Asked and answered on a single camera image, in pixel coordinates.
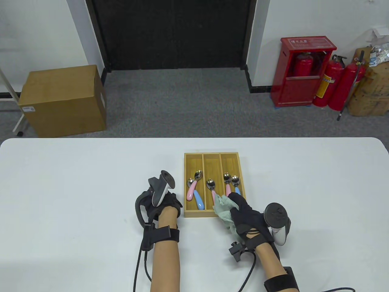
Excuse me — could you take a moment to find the person's right forearm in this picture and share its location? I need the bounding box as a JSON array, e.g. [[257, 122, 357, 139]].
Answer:
[[254, 242, 292, 292]]

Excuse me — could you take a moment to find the green fish scale cleaning cloth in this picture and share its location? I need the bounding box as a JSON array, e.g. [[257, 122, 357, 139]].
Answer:
[[212, 195, 240, 236]]

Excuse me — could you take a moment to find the crumpled silver foil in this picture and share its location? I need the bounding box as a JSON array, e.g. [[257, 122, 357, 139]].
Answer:
[[368, 43, 389, 67]]

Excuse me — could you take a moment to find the blue handled spoon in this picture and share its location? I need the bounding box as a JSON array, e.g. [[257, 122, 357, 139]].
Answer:
[[193, 170, 205, 210]]

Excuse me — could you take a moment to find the person's left hand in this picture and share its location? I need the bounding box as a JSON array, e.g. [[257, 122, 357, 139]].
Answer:
[[146, 189, 183, 222]]

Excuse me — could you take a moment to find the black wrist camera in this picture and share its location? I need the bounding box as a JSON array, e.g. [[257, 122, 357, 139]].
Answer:
[[229, 241, 248, 262]]

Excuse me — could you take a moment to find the red fire extinguisher cabinet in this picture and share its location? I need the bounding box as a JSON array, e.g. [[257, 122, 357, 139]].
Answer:
[[270, 36, 337, 107]]

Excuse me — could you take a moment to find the red fire extinguisher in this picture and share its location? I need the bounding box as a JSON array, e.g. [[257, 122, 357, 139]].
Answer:
[[293, 52, 314, 77], [328, 62, 367, 111]]

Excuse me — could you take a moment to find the wooden cutlery tray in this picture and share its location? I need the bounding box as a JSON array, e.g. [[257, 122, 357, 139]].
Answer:
[[184, 152, 248, 218]]

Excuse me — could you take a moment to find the pink spoon being wiped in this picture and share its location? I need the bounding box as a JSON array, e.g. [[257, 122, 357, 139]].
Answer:
[[206, 179, 217, 203]]

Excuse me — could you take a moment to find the white wheeled stand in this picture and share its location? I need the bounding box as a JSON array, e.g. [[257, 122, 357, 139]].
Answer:
[[0, 65, 25, 137]]

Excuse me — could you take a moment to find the printed worn cardboard box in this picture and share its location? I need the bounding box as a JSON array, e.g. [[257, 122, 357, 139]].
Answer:
[[348, 46, 389, 116]]

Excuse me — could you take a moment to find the black rod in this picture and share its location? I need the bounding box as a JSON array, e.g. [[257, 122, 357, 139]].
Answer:
[[337, 50, 365, 121]]

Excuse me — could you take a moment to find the person's right hand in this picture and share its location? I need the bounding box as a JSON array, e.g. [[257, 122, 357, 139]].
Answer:
[[228, 192, 274, 250]]

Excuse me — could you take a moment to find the person's left forearm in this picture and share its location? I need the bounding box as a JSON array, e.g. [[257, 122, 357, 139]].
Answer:
[[149, 210, 183, 292]]

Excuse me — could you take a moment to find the red extinguisher with yellow label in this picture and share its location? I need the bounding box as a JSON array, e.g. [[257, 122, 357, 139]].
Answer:
[[312, 55, 347, 107]]

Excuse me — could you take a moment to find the brown cardboard box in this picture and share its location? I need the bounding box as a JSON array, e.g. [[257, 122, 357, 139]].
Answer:
[[18, 64, 107, 138]]

